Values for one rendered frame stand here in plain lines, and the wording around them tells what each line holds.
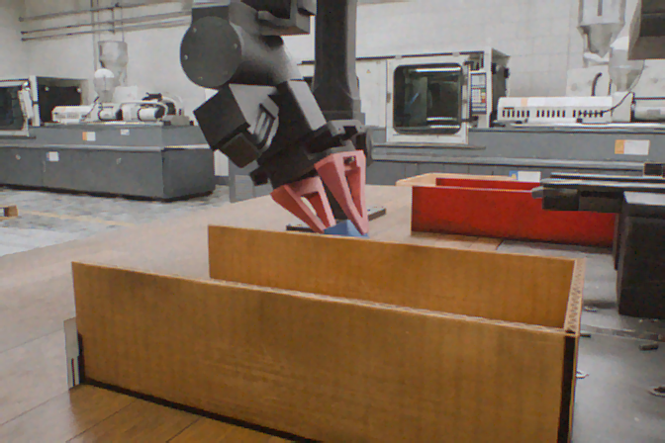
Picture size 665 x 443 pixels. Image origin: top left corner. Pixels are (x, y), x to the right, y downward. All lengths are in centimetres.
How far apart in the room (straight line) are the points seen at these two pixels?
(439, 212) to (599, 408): 44
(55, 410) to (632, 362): 32
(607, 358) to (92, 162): 799
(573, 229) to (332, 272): 39
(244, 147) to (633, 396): 31
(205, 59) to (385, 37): 726
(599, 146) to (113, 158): 580
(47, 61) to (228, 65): 1198
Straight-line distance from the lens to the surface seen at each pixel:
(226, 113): 45
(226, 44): 46
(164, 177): 726
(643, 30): 47
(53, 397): 34
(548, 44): 704
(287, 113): 50
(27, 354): 40
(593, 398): 33
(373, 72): 556
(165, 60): 998
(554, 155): 505
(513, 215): 70
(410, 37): 757
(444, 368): 23
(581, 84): 562
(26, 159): 944
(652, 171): 82
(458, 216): 71
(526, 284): 33
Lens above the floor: 104
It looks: 9 degrees down
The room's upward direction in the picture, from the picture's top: straight up
